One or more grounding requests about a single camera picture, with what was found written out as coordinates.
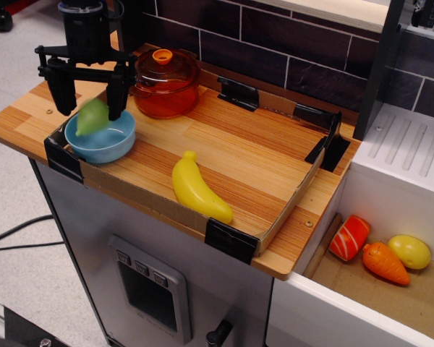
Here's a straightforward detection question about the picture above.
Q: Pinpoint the yellow toy lemon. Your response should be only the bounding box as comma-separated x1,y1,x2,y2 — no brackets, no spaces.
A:
388,235,431,270

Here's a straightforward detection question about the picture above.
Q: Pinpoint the yellow toy banana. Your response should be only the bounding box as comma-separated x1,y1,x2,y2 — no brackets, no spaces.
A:
171,150,234,223

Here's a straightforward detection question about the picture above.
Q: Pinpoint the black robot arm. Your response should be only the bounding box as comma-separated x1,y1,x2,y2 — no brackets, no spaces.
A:
35,1,137,121

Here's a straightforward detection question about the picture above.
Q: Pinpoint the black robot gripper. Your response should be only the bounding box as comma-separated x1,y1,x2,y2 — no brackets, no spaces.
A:
35,1,135,121

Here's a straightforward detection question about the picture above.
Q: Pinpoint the black cable on floor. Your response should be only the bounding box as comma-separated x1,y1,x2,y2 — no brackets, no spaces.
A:
0,214,64,252

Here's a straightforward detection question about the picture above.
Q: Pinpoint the white toy sink unit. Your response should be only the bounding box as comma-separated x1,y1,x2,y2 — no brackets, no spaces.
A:
265,103,434,347

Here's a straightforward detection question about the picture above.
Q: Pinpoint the light blue bowl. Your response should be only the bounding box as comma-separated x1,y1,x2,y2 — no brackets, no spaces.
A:
64,110,136,164

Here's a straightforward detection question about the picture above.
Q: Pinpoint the cardboard fence with black tape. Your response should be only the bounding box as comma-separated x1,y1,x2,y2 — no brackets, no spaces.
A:
44,63,357,277

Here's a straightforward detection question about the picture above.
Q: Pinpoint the orange toy carrot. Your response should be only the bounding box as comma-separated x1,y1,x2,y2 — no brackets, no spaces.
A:
362,242,411,286

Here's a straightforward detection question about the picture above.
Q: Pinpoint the toy salmon sushi piece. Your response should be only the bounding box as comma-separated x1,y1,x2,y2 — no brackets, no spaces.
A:
328,215,370,262

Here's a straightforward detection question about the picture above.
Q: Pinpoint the grey toy oven cabinet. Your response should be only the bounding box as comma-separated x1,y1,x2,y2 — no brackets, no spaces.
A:
33,162,273,346

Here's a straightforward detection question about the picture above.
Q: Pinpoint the black upright post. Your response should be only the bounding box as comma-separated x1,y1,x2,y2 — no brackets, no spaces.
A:
353,0,407,140

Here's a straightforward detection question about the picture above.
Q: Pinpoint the green toy pear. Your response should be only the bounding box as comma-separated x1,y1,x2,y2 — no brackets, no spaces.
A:
75,98,110,137

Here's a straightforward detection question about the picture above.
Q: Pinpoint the orange transparent pot with lid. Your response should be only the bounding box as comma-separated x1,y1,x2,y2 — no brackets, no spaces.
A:
130,48,201,119

